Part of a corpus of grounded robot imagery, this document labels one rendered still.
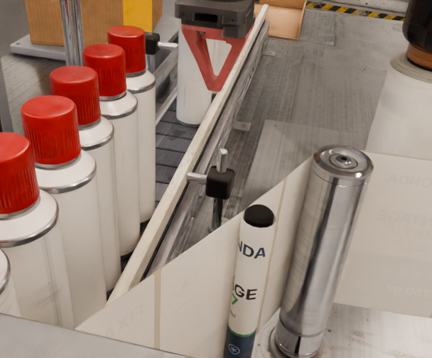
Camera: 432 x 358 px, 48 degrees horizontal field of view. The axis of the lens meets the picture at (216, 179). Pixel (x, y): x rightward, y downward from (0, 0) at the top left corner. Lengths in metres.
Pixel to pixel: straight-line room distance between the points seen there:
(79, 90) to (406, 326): 0.34
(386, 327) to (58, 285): 0.29
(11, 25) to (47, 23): 1.99
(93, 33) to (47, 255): 0.83
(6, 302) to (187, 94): 0.49
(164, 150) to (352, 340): 0.35
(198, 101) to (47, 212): 0.44
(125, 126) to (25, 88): 0.59
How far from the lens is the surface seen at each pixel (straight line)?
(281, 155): 0.68
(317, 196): 0.31
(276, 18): 1.48
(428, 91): 0.49
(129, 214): 0.46
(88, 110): 0.36
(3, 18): 3.09
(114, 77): 0.40
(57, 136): 0.31
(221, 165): 0.54
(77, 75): 0.36
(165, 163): 0.64
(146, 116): 0.46
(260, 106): 0.93
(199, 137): 0.63
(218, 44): 0.79
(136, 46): 0.44
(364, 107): 0.99
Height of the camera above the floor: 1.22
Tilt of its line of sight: 34 degrees down
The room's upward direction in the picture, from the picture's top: 5 degrees clockwise
